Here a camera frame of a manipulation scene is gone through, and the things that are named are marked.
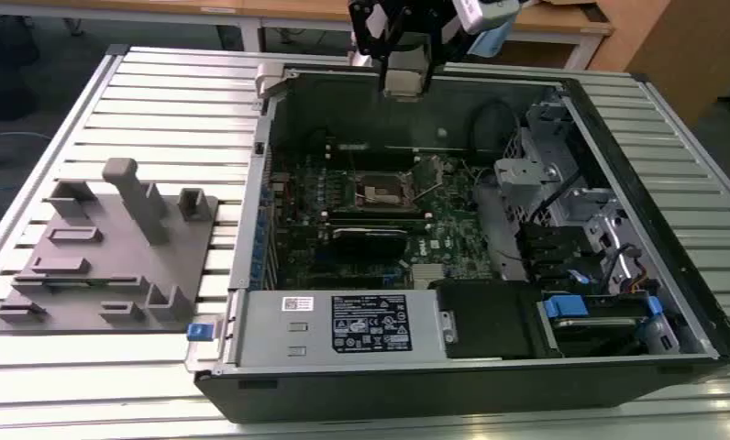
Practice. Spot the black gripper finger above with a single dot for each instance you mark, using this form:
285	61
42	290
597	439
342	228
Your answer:
434	69
360	41

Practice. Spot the silver CPU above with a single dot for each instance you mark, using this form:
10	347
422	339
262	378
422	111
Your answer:
401	84

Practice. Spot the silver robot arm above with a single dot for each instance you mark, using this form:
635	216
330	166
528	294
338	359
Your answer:
491	43

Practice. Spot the CPU socket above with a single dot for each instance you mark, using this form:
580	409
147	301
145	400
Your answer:
380	194

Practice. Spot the grey case latch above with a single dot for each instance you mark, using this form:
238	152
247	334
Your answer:
270	75

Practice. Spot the silver drive cage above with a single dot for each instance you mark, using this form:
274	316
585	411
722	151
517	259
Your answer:
524	176

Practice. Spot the wooden cabinet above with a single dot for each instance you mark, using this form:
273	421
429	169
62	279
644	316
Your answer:
676	46

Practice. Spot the black graphics card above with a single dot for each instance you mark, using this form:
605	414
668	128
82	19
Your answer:
368	249

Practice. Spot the green motherboard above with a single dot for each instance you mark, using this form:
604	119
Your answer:
456	256

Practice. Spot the silver chipset heat sink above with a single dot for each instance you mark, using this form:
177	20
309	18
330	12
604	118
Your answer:
429	271

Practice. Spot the black disk bay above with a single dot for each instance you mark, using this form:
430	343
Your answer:
555	252

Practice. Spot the blue disk carrier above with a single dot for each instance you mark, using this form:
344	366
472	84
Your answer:
564	304

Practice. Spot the black office chair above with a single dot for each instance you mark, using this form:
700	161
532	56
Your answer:
4	91

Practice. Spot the silver power supply unit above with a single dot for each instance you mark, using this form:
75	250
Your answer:
266	330

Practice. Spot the grey parts rack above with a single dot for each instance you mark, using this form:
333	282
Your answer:
126	275

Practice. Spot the blue case latch tab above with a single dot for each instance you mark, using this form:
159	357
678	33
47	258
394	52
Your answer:
199	332

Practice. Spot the black PC case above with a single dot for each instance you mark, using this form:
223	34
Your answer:
401	394

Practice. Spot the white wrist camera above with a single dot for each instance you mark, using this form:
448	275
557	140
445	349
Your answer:
481	16

